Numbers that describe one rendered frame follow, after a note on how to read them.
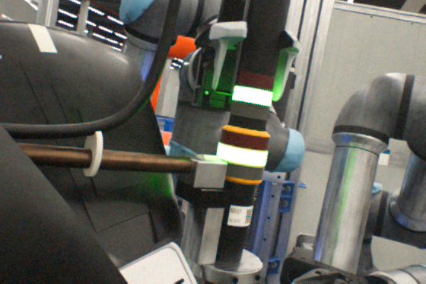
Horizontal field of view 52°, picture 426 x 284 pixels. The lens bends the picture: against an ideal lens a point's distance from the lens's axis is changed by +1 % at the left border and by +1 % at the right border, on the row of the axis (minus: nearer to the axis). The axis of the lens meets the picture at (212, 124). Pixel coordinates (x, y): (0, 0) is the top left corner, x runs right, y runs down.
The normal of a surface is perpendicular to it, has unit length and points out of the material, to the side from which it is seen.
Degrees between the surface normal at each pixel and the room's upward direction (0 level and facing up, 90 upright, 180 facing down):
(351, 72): 90
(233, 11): 117
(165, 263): 53
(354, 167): 73
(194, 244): 90
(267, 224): 90
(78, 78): 46
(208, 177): 90
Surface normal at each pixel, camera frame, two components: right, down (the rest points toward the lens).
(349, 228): 0.10, -0.19
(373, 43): 0.00, 0.07
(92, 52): 0.65, -0.60
